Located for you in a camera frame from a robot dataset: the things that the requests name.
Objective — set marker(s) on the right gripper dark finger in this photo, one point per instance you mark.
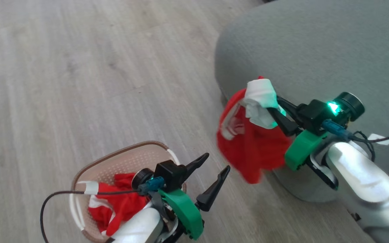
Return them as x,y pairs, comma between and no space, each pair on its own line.
285,125
290,108

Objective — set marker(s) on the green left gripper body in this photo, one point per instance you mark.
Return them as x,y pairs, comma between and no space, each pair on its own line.
182,209

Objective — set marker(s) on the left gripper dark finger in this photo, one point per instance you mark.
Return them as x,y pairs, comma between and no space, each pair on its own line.
213,194
196,162

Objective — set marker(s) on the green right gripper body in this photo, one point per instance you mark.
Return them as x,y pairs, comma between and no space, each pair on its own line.
302,146

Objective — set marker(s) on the red and white garment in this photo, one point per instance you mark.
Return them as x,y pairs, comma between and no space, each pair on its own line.
252,148

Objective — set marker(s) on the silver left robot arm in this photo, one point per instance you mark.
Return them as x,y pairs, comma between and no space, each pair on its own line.
140,226

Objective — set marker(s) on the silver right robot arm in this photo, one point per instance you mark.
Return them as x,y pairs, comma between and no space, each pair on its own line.
366,182

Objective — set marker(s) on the beige perforated laundry basket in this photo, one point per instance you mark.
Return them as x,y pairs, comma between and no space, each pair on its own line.
127,162

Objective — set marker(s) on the red garment with white trim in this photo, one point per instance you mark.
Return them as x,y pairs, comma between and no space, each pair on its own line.
123,202

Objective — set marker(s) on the grey sofa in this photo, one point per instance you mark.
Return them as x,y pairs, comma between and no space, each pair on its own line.
319,47

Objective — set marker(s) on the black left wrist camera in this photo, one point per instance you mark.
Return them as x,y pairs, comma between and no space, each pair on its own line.
169,172

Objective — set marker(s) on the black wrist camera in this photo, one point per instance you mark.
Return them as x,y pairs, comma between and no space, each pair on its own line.
169,172
319,113

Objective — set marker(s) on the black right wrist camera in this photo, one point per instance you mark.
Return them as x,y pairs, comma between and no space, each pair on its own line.
319,113

